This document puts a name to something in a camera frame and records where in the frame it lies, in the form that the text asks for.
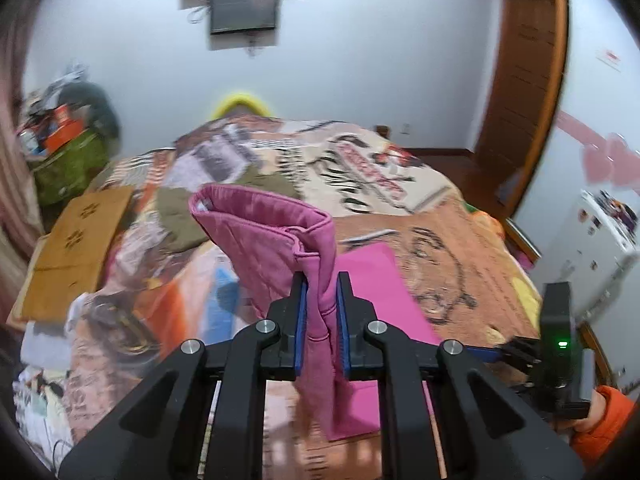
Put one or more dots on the olive green pants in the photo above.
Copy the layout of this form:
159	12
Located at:
185	215

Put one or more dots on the pink pants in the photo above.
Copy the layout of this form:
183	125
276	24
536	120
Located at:
280	240

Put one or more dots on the printed blanket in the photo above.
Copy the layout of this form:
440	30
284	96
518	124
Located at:
440	260

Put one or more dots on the person's right forearm orange sleeve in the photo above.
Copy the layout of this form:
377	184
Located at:
607	425

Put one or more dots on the pile of clothes clutter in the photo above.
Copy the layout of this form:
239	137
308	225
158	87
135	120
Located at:
45	100

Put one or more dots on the white wall socket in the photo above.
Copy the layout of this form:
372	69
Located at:
407	129

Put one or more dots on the mustard yellow folded cloth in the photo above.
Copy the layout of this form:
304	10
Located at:
75	250

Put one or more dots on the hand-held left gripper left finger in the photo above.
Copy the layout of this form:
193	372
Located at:
300	325

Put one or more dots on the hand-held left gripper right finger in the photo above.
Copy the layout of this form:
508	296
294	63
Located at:
343	325

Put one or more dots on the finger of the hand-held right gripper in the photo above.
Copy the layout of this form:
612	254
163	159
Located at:
515	350

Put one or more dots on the striped red beige curtain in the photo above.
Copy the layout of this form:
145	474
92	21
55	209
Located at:
15	185

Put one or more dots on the green patterned bag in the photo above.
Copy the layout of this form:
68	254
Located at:
72	167

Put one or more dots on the brown wooden door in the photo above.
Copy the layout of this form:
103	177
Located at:
525	85

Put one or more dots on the grey plush pillow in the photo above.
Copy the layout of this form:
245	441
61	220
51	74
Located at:
97	115

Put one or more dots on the orange box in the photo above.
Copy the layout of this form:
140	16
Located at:
62	127

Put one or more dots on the white wardrobe door pink hearts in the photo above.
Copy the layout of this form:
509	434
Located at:
610	110

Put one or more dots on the white sticker-covered cabinet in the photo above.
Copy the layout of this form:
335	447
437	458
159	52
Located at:
595	250

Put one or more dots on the yellow curved headboard pad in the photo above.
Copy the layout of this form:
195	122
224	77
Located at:
241	102

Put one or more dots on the wooden bed post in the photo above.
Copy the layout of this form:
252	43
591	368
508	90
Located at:
382	131

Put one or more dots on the small black wall monitor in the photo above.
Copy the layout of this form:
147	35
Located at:
244	11

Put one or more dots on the white red wall label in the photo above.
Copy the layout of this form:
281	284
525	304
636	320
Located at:
609	59

